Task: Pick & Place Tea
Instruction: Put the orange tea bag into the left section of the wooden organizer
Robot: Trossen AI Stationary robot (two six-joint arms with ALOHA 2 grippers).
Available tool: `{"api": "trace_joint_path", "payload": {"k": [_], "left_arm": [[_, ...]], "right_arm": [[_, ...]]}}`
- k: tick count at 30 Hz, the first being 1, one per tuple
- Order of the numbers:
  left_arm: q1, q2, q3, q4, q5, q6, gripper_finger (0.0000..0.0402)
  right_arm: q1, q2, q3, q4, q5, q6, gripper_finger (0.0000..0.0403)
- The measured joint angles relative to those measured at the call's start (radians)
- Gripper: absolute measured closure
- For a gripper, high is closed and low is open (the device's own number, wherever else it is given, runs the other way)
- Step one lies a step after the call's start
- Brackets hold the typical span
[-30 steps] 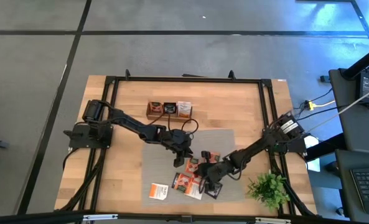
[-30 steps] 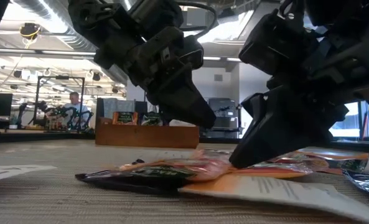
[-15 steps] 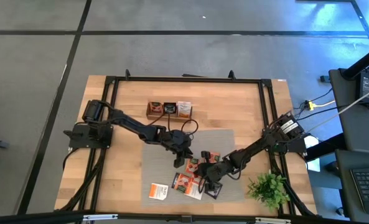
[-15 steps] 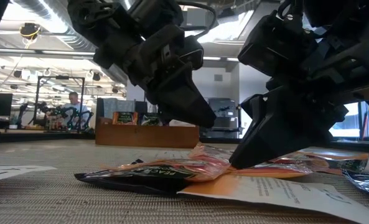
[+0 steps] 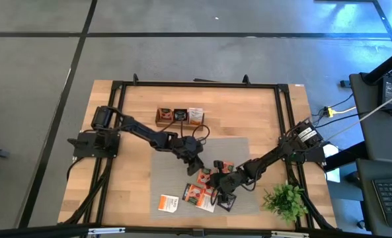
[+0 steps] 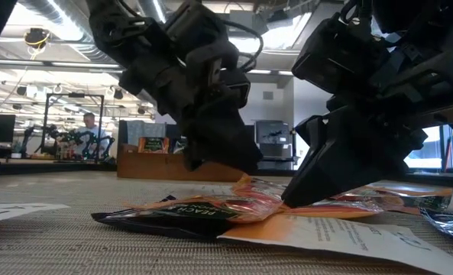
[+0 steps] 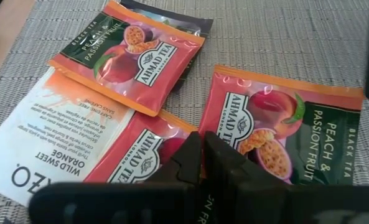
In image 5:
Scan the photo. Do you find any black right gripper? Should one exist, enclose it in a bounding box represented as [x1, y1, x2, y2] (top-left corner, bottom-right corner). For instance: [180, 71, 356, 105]
[211, 159, 247, 205]

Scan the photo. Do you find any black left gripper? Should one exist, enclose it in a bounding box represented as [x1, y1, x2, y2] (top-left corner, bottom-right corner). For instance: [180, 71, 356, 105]
[176, 135, 206, 177]

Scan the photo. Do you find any blackcurrant burst tea packet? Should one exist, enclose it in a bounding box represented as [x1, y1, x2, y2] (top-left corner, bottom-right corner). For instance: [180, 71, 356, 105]
[216, 193, 237, 213]
[173, 108, 188, 122]

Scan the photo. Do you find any Tazo wild sweet orange packet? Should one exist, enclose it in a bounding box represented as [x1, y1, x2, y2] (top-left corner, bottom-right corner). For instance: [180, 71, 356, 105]
[188, 107, 204, 126]
[157, 194, 180, 214]
[195, 191, 218, 214]

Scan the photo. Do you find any wooden three-compartment organizer box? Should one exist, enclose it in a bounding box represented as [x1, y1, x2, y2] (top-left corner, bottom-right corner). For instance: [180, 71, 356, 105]
[154, 107, 206, 132]

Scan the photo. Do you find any grey woven placemat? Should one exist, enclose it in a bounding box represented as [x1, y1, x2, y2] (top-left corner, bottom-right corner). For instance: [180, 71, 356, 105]
[149, 137, 260, 221]

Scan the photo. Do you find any green artificial plant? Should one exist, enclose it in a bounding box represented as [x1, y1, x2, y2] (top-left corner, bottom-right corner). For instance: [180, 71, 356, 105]
[262, 180, 309, 225]

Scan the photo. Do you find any black desk leg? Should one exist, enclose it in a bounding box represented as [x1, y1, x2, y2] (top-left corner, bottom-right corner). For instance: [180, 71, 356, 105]
[323, 141, 370, 173]

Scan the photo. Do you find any grey desk with keyboard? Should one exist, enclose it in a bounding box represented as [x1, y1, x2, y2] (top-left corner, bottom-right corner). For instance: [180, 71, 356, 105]
[355, 157, 392, 238]

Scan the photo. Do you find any black diagonal beam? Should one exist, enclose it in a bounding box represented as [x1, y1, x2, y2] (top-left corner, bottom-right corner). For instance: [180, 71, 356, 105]
[362, 44, 392, 85]

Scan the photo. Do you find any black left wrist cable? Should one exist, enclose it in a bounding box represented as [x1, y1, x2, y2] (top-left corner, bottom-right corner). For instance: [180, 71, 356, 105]
[155, 118, 212, 146]

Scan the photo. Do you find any black aluminium table frame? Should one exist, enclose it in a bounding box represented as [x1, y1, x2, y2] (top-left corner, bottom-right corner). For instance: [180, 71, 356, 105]
[0, 73, 381, 238]

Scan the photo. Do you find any silver metal bracket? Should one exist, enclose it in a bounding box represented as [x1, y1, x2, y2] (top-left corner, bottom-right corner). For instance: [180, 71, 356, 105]
[270, 231, 311, 238]
[87, 227, 126, 236]

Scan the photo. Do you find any yellow plug and cable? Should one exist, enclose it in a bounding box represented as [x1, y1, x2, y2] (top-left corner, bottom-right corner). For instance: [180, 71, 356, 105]
[326, 105, 358, 118]

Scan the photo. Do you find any black floor cable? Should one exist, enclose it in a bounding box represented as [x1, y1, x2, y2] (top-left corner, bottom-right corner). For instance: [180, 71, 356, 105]
[326, 93, 355, 110]
[320, 108, 385, 128]

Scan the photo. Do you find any white cable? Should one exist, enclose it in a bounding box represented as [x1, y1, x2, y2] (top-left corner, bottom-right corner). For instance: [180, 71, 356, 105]
[324, 88, 392, 143]

